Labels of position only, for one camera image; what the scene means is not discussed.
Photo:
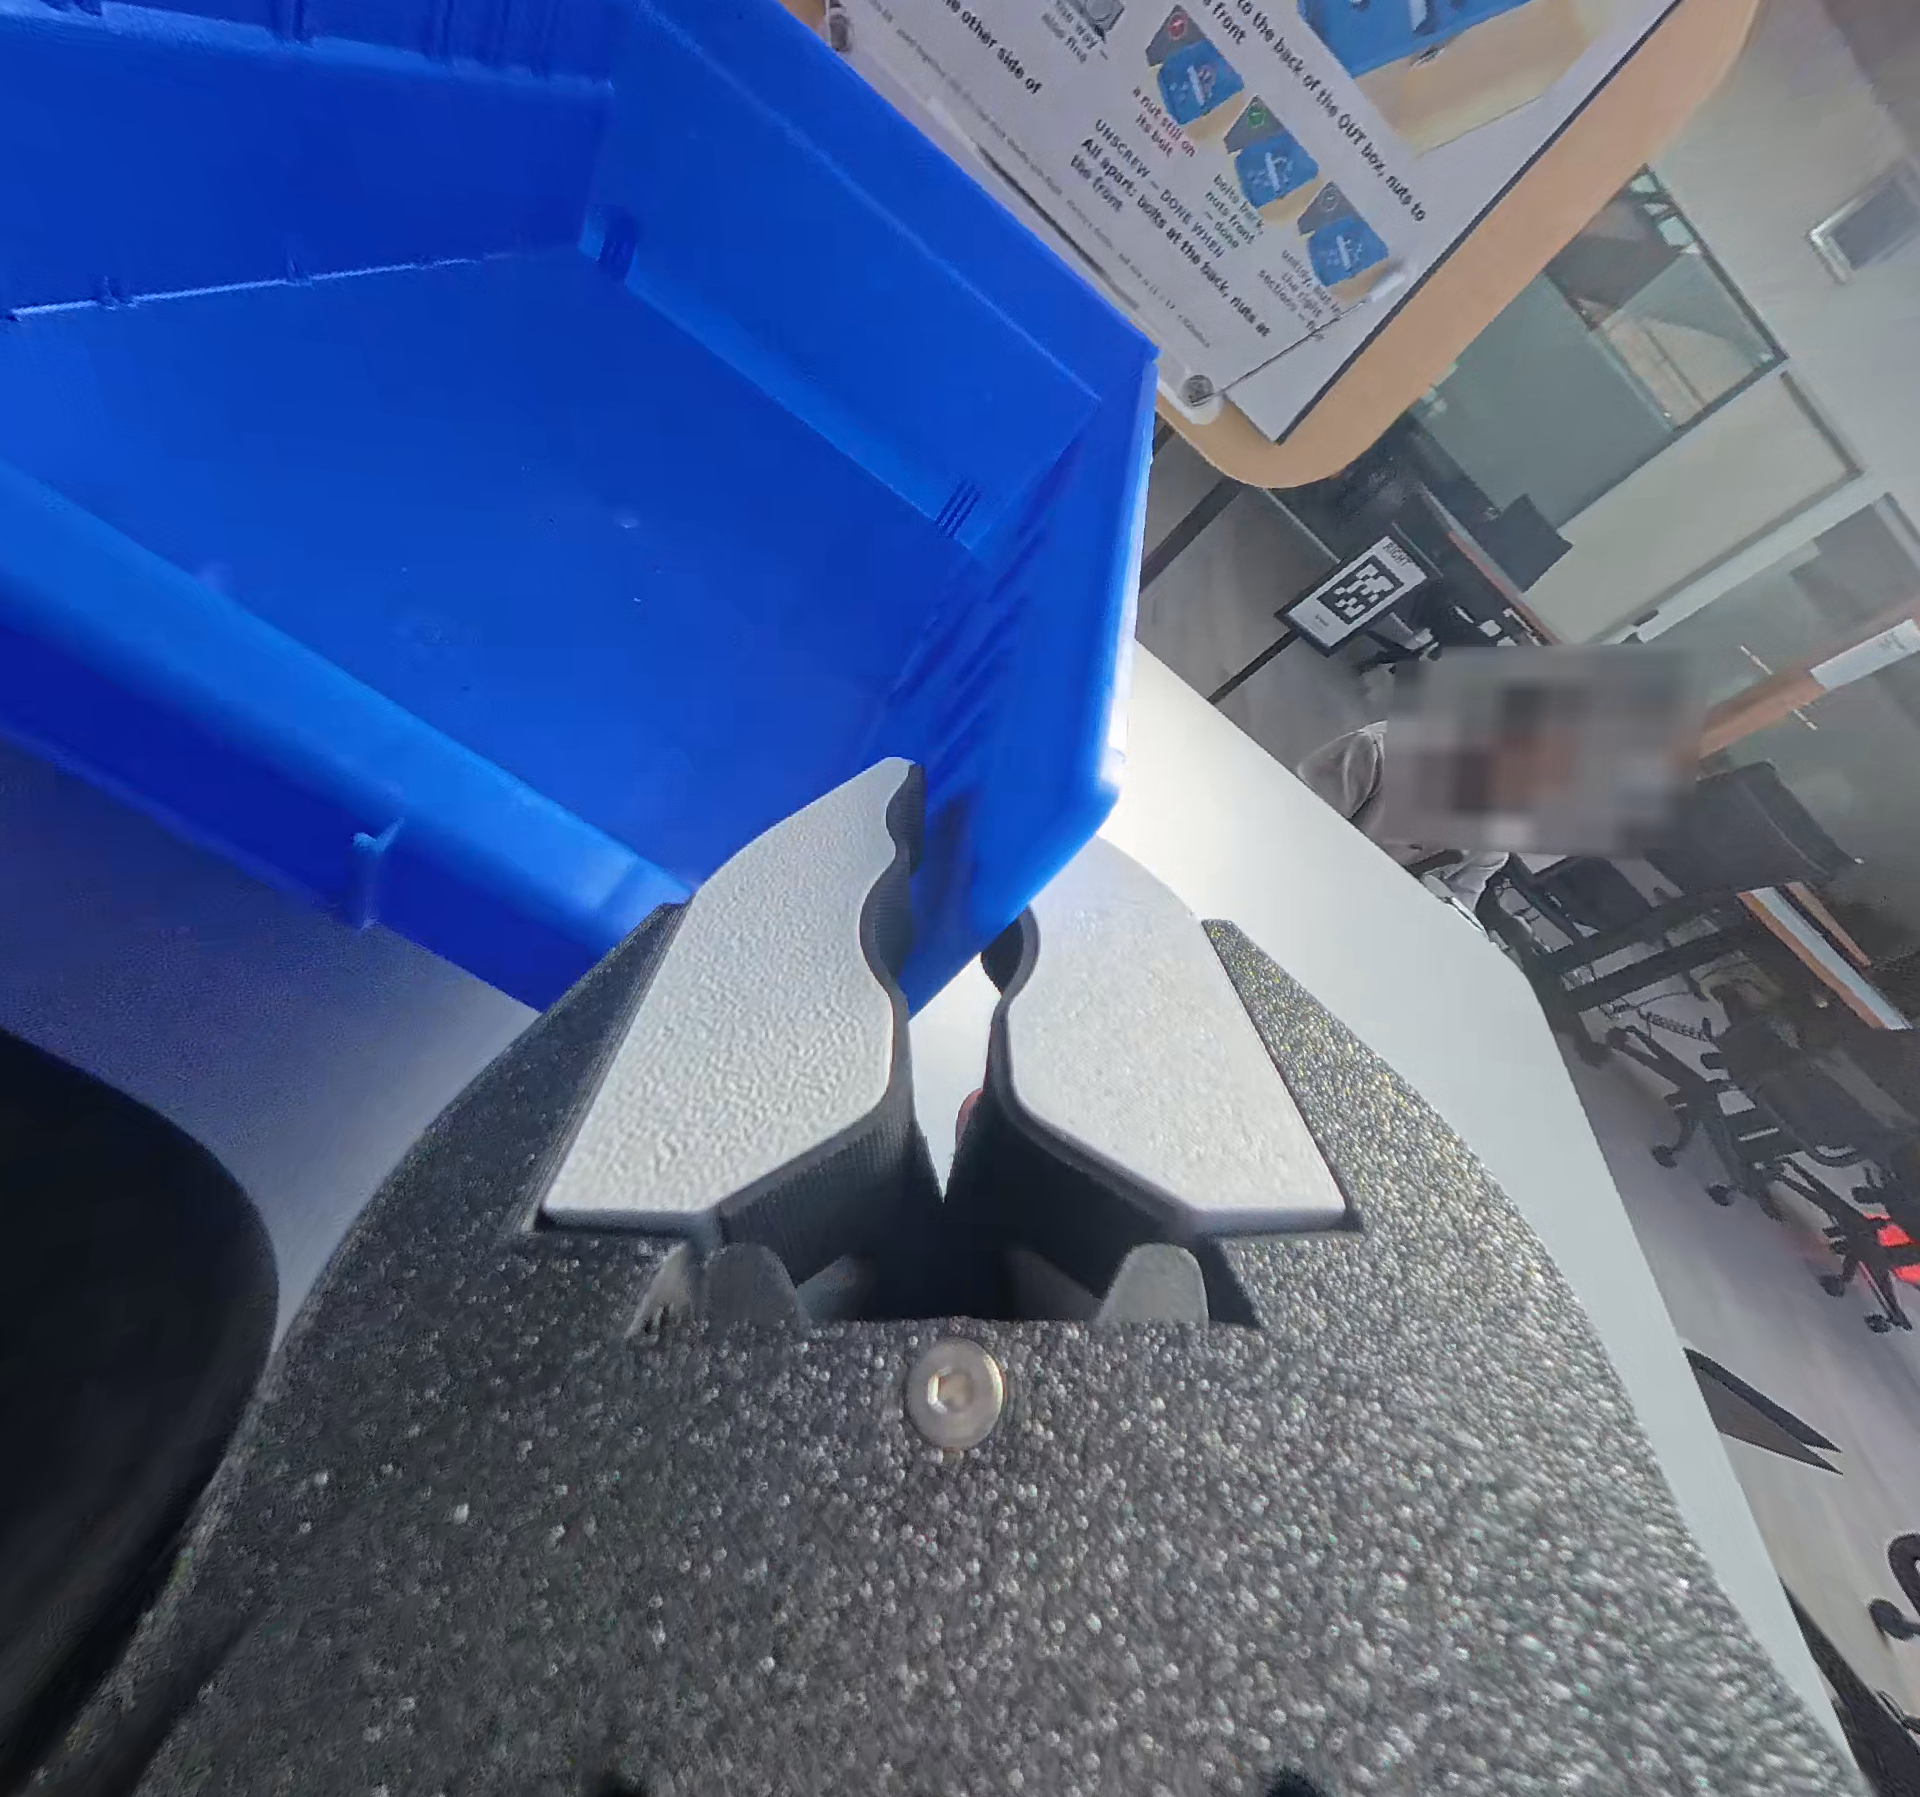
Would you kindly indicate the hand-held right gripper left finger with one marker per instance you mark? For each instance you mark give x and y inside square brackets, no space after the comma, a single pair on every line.
[717,1064]

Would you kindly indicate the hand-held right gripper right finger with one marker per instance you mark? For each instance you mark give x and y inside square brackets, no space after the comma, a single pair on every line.
[1158,1064]

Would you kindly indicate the blue plastic bin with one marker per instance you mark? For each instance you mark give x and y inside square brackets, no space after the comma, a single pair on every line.
[448,479]

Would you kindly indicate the white printed sign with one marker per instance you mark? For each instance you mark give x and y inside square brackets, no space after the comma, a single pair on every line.
[1359,589]

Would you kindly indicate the black honeycomb wrist rest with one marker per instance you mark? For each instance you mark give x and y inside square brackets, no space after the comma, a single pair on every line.
[119,1378]

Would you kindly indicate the instruction sheet on stand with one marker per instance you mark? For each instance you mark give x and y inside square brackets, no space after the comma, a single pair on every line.
[1648,116]

